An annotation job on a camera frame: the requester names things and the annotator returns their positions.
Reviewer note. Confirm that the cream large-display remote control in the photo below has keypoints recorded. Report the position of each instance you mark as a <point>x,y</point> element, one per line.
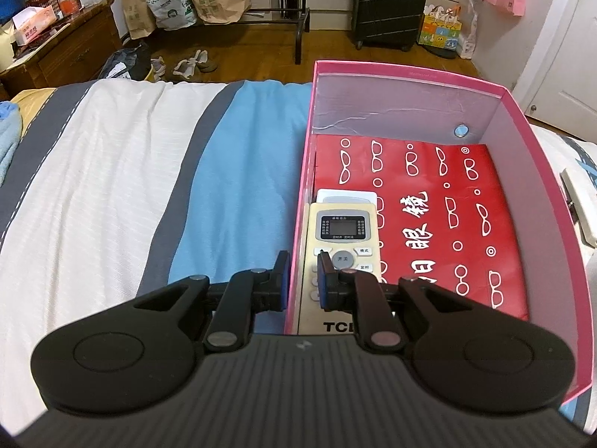
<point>580,205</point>

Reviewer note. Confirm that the white shoes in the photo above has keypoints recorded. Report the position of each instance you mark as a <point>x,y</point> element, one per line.
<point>193,65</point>

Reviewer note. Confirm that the dark bag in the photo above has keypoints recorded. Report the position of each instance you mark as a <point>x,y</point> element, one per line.
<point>126,63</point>

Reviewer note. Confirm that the black suitcase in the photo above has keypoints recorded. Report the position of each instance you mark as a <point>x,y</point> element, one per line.
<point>389,4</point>

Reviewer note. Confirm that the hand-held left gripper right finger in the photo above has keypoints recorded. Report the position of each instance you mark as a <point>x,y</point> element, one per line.
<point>322,289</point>

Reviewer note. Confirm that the pink cardboard box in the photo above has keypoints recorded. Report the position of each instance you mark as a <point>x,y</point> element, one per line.
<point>531,224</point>

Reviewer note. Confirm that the white green-printed bag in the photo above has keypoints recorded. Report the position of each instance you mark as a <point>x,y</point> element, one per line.
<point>170,9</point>

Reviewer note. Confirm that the red printed bag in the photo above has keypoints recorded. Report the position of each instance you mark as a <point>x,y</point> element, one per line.
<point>405,186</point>

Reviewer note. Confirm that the colourful gift box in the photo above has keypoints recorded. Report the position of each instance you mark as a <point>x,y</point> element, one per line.
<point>439,32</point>

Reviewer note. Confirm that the light blue blanket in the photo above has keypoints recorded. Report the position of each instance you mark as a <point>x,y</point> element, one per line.
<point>9,140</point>

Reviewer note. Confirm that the white plastic bag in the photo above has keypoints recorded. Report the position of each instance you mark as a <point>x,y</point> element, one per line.
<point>468,37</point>

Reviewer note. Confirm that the black clothes rack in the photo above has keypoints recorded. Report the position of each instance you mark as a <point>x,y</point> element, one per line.
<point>298,32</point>

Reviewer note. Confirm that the cream air conditioner remote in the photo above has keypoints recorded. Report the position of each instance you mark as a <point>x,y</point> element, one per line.
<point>345,207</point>

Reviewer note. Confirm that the small brown paper bag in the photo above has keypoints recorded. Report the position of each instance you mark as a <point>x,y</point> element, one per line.
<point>137,9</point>

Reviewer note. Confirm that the white card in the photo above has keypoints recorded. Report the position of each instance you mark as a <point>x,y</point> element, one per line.
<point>347,196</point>

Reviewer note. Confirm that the wooden nightstand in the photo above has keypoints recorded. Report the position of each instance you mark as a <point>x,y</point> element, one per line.
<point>70,51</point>

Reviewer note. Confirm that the white door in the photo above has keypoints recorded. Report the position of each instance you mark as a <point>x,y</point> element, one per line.
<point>559,32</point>

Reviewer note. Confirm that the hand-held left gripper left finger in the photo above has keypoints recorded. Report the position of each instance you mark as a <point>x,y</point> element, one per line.
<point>285,284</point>

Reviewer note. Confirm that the tissue box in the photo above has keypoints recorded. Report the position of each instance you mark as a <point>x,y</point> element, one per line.
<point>35,25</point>

